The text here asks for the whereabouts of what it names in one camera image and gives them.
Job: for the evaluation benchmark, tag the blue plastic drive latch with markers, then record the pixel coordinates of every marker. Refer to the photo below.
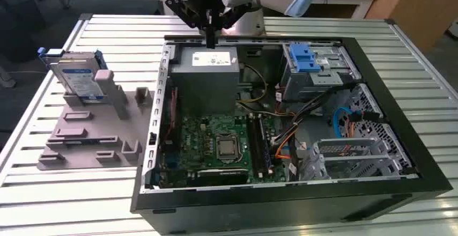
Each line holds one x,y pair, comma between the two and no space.
303,59

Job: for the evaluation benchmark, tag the green motherboard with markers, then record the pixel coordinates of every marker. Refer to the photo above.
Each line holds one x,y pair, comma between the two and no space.
195,139

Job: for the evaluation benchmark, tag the silver metal disk bay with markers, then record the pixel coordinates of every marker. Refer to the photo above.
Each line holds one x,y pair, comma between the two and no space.
350,158

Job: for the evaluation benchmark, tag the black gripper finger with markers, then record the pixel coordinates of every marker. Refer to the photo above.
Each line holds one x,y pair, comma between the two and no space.
175,1
232,18

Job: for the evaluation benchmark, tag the CPU socket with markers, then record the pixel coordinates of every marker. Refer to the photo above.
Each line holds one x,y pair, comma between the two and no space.
215,150

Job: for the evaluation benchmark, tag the grey metal drive cage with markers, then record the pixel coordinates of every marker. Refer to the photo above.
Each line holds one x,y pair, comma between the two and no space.
300,85

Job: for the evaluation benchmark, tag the brown wooden cabinet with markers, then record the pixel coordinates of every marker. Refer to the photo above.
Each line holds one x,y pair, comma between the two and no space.
422,5

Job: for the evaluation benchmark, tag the black RAM slot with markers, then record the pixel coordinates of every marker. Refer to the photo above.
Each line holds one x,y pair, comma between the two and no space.
259,134
252,134

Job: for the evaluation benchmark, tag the black graphics card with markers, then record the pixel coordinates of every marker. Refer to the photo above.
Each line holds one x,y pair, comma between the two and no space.
221,175

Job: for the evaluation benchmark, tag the hard disk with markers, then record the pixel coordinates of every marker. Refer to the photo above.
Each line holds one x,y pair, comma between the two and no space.
76,83

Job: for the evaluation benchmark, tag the silver CPU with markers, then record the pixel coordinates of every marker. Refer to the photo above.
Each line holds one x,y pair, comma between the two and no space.
227,148

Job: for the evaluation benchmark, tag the grey power supply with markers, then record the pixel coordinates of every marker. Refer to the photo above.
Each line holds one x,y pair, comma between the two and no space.
203,91

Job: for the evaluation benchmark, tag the grey furniture foot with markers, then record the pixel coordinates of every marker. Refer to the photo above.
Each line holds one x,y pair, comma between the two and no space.
6,81

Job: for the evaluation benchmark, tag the grey parts rack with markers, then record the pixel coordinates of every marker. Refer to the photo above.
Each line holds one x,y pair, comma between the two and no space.
92,128

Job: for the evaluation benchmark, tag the black PC case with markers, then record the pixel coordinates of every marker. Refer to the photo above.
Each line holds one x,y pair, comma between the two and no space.
249,209

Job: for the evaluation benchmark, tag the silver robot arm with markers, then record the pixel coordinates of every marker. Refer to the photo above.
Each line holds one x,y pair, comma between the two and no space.
249,24

